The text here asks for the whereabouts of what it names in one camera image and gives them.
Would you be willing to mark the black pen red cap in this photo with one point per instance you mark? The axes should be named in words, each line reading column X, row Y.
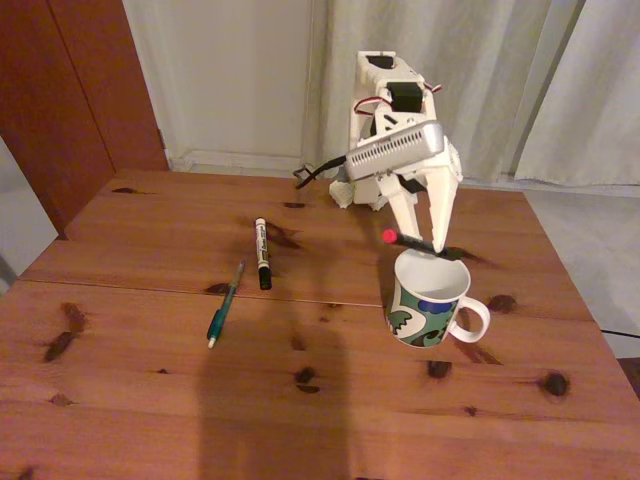
column 390, row 236

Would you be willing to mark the white marker black cap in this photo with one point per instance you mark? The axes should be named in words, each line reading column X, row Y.
column 262, row 250

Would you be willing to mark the green transparent pen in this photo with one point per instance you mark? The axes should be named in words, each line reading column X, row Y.
column 222, row 315

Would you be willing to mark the cream curtain panel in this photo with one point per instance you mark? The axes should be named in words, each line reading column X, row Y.
column 475, row 75

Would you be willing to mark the white mug green blue pattern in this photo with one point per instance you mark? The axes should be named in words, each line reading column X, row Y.
column 425, row 320

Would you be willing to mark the white curtain panel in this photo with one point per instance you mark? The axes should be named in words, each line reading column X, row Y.
column 600, row 100

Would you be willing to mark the brown wooden cabinet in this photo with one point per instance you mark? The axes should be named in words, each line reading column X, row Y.
column 60, row 100

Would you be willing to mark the silver camera box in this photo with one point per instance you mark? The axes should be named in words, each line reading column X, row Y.
column 395, row 150

